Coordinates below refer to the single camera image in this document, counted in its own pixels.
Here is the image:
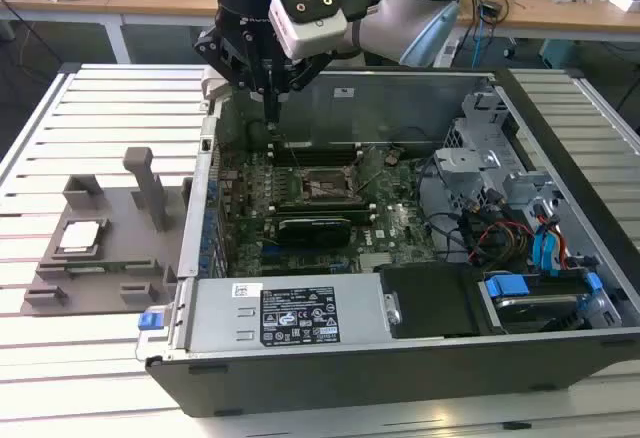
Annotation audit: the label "silver power supply unit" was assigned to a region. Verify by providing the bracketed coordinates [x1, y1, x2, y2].
[185, 276, 392, 355]

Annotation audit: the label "silver metal drive cage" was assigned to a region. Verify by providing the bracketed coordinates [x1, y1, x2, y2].
[430, 85, 571, 224]

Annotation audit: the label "silver chipset heatsink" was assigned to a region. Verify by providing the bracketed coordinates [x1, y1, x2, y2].
[358, 251, 395, 273]

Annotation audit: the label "teal box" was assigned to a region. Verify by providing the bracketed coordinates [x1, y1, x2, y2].
[538, 39, 585, 70]

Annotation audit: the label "black open PC case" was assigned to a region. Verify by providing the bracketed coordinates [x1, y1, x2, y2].
[135, 64, 640, 418]

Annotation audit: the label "long wooden desk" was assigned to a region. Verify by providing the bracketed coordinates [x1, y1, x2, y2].
[107, 0, 640, 48]

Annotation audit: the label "blue cable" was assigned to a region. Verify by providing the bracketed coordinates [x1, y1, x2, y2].
[472, 7, 486, 68]

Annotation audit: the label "orange flat wire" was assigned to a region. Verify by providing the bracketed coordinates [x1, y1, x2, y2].
[534, 210, 572, 272]

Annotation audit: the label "blue flat wire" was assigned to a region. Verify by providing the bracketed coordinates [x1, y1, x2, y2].
[530, 221, 565, 279]

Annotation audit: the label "metal socket cover frame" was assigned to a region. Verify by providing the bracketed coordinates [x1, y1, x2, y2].
[350, 145, 389, 195]

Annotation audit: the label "CPU socket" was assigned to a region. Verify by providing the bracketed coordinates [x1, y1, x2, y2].
[297, 165, 361, 205]

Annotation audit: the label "green RAM stick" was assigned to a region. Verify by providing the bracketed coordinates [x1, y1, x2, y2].
[267, 201, 378, 226]
[64, 260, 154, 275]

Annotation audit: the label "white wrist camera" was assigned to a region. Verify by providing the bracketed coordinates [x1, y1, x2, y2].
[259, 0, 349, 60]

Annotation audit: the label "black graphics card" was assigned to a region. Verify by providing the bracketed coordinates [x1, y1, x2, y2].
[273, 213, 354, 250]

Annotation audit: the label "black plastic shroud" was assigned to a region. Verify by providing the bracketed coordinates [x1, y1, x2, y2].
[373, 262, 487, 341]

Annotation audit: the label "black RAM slot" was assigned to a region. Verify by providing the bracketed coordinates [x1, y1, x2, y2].
[272, 158, 362, 166]
[272, 147, 362, 155]
[272, 152, 362, 161]
[272, 141, 362, 150]

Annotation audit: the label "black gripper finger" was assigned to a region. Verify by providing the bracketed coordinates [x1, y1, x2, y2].
[193, 27, 273, 131]
[271, 52, 335, 131]

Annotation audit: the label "hard disk in blue carrier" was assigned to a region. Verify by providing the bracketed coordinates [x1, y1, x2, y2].
[478, 270, 624, 335]

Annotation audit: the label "blue plastic case latch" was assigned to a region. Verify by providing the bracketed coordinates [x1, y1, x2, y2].
[137, 309, 167, 333]

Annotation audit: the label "green motherboard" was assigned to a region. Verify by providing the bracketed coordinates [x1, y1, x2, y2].
[213, 141, 441, 279]

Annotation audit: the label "red yellow power wires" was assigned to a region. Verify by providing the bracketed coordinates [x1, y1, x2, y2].
[469, 220, 536, 265]

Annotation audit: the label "silver CPU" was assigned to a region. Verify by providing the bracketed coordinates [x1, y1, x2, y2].
[58, 219, 104, 252]

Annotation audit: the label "brown parts rack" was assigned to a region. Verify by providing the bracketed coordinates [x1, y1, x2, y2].
[22, 146, 194, 317]

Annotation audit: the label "black wire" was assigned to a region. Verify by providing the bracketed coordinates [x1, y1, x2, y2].
[415, 153, 476, 263]

